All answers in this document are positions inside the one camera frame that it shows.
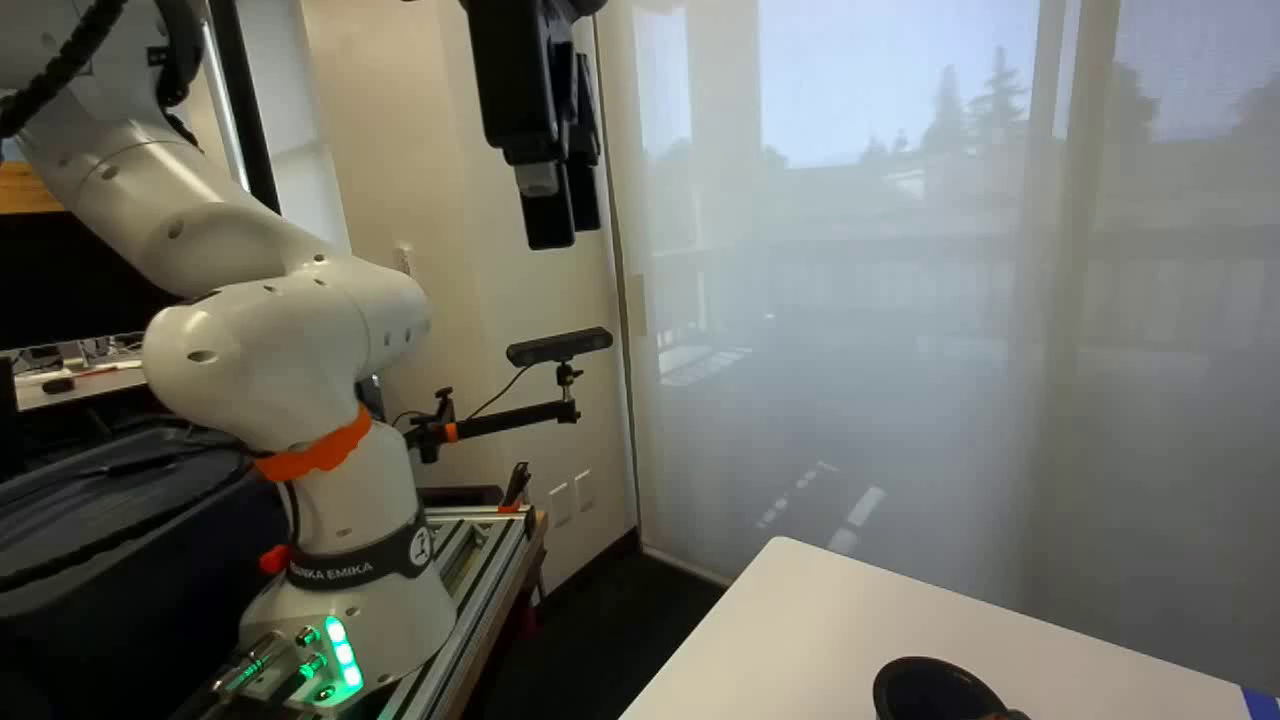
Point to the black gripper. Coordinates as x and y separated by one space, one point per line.
538 108

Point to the aluminium robot base cart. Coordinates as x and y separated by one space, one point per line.
453 584

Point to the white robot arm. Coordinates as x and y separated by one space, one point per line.
265 342

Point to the dark blue mug cup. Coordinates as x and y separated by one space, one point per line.
932 688

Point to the black computer monitor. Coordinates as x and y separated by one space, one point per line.
58 282

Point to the black bag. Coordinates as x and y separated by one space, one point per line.
125 575

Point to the blue tape line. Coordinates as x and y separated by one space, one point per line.
1262 705

